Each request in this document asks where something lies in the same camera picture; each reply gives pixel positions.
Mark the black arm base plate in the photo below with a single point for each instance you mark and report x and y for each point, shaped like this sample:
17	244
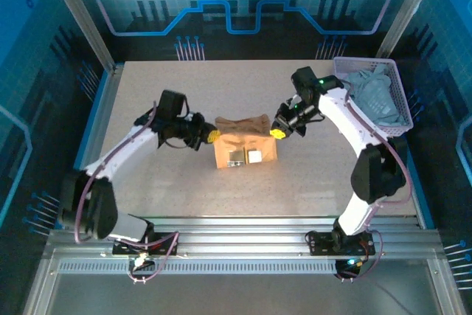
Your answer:
121	249
321	246

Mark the aluminium mounting rail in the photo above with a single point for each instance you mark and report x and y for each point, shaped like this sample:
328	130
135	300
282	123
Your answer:
239	237

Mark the aluminium frame post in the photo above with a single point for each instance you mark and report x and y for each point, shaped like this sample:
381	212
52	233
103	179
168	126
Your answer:
80	16
407	10

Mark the black round connector block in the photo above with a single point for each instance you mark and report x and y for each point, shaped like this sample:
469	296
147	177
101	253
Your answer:
348	268

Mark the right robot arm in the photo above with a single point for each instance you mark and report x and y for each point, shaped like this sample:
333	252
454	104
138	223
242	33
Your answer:
354	123

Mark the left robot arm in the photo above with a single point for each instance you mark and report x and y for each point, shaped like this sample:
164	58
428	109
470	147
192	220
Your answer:
121	149

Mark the lavender plastic basket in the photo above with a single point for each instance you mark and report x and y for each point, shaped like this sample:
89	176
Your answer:
402	90

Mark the tan orange t-shirt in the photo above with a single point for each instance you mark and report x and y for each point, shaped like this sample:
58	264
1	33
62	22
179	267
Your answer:
228	145

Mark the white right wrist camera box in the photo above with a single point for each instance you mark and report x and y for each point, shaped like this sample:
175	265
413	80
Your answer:
294	100

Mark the grey blue t-shirt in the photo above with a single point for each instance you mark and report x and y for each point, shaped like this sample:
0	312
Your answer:
376	101

